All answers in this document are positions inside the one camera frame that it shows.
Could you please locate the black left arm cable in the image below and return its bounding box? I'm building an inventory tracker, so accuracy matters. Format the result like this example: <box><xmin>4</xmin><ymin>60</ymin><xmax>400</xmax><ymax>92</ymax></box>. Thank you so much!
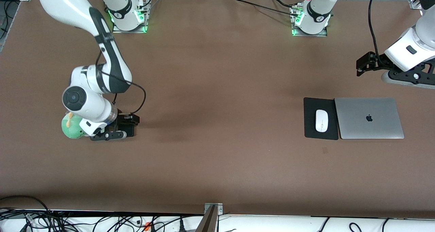
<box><xmin>368</xmin><ymin>0</ymin><xmax>381</xmax><ymax>61</ymax></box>

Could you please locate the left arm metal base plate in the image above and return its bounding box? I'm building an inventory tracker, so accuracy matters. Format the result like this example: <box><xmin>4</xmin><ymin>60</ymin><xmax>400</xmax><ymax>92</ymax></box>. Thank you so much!
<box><xmin>290</xmin><ymin>4</ymin><xmax>329</xmax><ymax>37</ymax></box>

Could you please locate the black mouse pad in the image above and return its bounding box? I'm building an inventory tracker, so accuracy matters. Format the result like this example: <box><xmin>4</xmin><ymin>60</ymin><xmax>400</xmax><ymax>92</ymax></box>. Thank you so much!
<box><xmin>303</xmin><ymin>97</ymin><xmax>339</xmax><ymax>140</ymax></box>

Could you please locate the white computer mouse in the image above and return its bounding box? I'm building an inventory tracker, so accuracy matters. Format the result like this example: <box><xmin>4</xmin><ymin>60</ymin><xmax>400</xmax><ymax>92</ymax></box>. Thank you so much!
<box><xmin>315</xmin><ymin>110</ymin><xmax>329</xmax><ymax>133</ymax></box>

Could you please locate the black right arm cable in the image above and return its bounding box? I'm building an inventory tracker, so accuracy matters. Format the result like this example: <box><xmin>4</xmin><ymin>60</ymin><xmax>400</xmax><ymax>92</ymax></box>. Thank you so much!
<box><xmin>95</xmin><ymin>48</ymin><xmax>147</xmax><ymax>115</ymax></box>

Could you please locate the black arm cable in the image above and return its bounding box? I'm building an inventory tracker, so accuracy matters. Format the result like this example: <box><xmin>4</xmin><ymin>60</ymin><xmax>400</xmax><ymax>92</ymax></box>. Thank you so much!
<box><xmin>95</xmin><ymin>48</ymin><xmax>147</xmax><ymax>115</ymax></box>
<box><xmin>368</xmin><ymin>0</ymin><xmax>381</xmax><ymax>61</ymax></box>

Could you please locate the dark camera post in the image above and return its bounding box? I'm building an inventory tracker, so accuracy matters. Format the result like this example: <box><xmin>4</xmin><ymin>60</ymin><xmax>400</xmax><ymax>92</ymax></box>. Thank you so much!
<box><xmin>196</xmin><ymin>205</ymin><xmax>218</xmax><ymax>232</ymax></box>

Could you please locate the silver laptop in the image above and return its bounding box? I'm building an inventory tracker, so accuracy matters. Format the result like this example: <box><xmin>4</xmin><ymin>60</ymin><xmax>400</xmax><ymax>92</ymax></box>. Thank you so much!
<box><xmin>334</xmin><ymin>97</ymin><xmax>405</xmax><ymax>140</ymax></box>

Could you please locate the metal table edge bracket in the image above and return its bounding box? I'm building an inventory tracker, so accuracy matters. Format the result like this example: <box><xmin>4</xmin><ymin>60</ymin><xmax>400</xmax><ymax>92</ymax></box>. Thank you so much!
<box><xmin>204</xmin><ymin>203</ymin><xmax>224</xmax><ymax>215</ymax></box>

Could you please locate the black phone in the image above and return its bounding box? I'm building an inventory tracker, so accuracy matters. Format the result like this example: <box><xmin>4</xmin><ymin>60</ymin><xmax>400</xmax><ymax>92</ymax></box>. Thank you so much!
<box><xmin>117</xmin><ymin>123</ymin><xmax>136</xmax><ymax>138</ymax></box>

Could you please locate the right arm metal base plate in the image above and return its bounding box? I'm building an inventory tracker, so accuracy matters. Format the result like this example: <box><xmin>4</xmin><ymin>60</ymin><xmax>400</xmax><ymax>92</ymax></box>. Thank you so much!
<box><xmin>112</xmin><ymin>0</ymin><xmax>151</xmax><ymax>34</ymax></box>

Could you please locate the green dinosaur plush toy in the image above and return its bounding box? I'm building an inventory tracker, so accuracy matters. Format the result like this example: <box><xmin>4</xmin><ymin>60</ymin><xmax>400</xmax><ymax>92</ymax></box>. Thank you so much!
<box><xmin>61</xmin><ymin>112</ymin><xmax>86</xmax><ymax>139</ymax></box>

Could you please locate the black cable on table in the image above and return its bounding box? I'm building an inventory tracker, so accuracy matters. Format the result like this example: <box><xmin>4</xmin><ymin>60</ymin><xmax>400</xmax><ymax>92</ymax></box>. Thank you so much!
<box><xmin>234</xmin><ymin>0</ymin><xmax>301</xmax><ymax>15</ymax></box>

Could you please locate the black looped floor cable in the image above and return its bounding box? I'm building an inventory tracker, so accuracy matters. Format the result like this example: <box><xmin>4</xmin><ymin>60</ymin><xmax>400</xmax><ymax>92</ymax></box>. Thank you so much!
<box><xmin>0</xmin><ymin>195</ymin><xmax>53</xmax><ymax>226</ymax></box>

